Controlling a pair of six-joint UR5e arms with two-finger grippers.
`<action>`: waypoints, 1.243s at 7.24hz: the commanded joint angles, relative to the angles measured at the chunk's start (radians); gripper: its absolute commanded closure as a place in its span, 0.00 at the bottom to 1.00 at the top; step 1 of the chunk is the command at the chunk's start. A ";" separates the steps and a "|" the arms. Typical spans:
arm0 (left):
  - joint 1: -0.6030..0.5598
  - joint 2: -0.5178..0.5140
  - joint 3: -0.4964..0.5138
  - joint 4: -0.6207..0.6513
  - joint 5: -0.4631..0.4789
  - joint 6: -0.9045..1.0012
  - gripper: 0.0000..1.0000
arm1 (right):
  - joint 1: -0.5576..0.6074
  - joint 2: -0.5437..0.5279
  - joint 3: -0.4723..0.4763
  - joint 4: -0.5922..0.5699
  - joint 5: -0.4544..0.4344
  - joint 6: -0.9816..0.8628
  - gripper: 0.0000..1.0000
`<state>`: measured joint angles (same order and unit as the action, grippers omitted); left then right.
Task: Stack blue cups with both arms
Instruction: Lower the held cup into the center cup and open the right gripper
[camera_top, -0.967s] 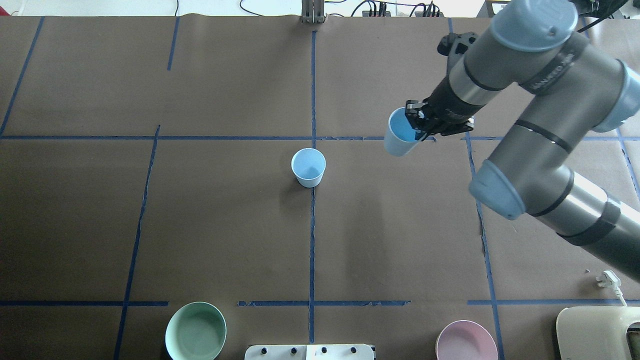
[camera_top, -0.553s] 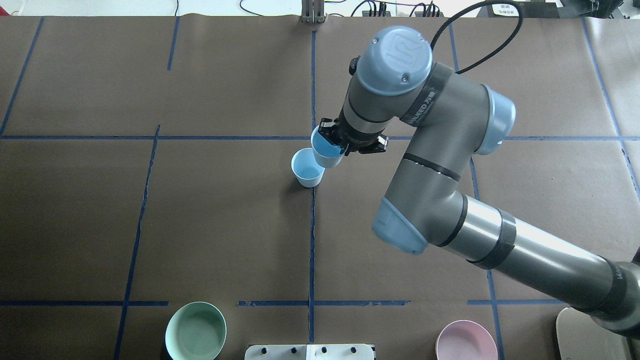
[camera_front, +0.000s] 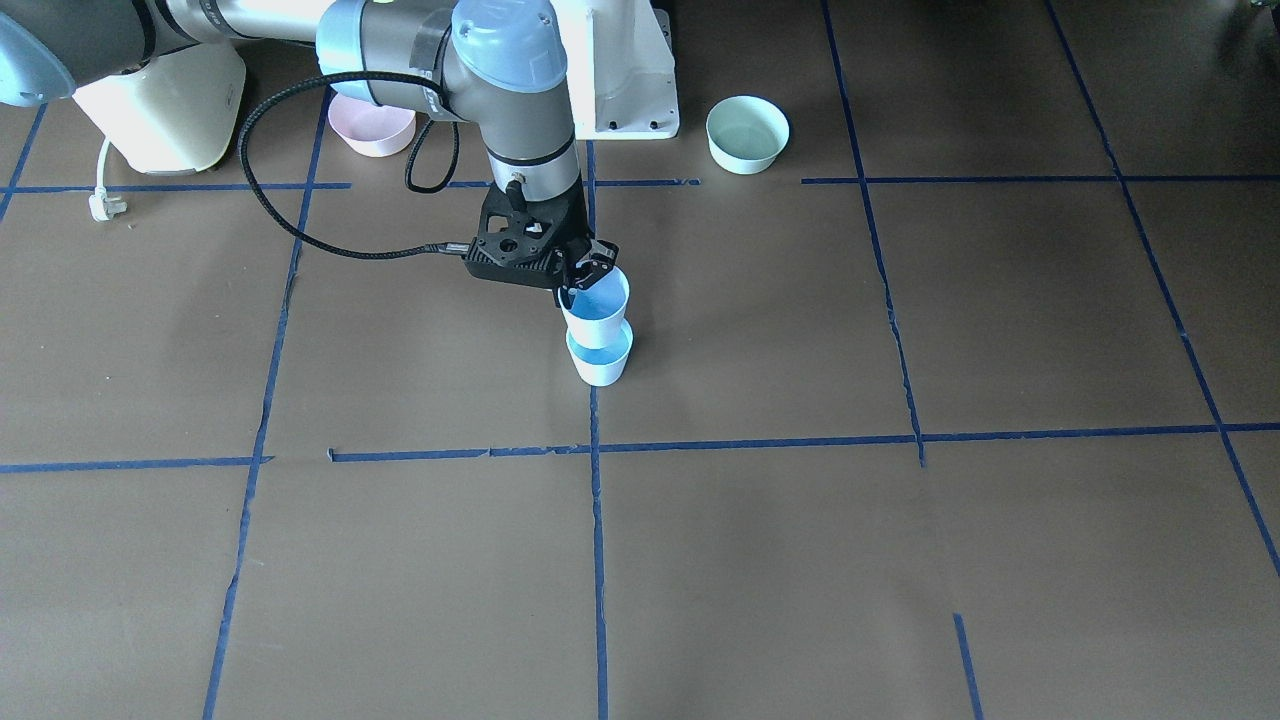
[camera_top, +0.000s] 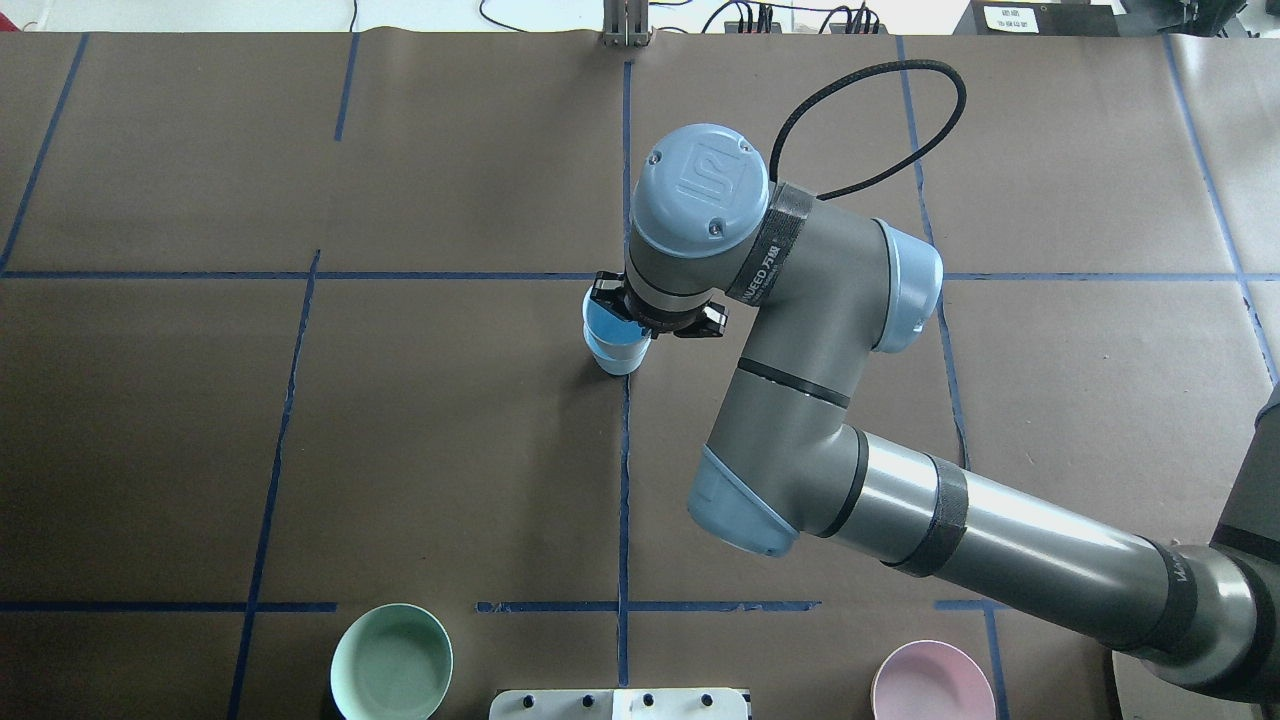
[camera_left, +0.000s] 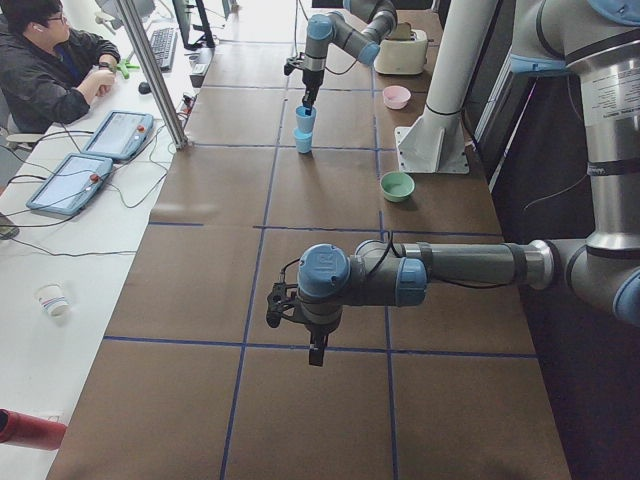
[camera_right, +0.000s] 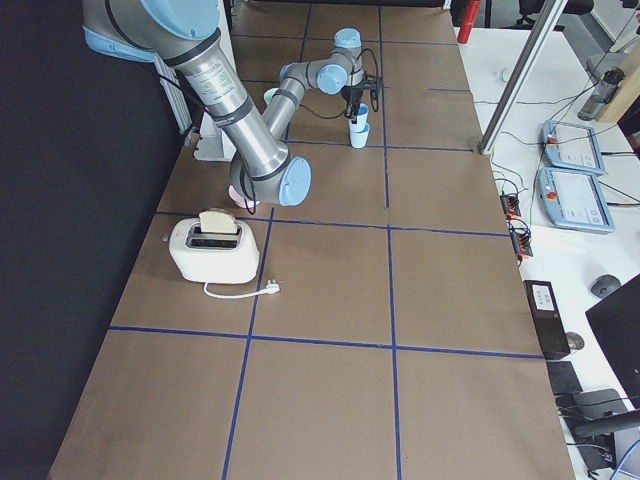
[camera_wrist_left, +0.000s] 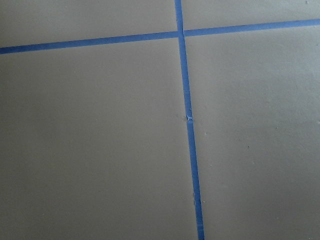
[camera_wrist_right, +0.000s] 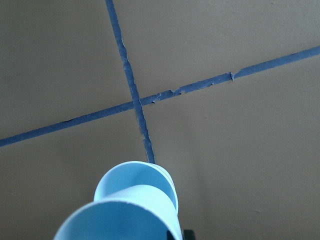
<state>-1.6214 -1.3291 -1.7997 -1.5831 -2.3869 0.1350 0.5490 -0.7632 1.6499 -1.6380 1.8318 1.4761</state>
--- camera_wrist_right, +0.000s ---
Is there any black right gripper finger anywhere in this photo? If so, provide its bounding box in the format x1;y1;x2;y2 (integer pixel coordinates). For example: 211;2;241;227
166;228;196;240

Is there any light blue cup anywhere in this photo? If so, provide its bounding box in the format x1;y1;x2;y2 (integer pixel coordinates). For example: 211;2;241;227
54;185;183;240
93;161;179;212

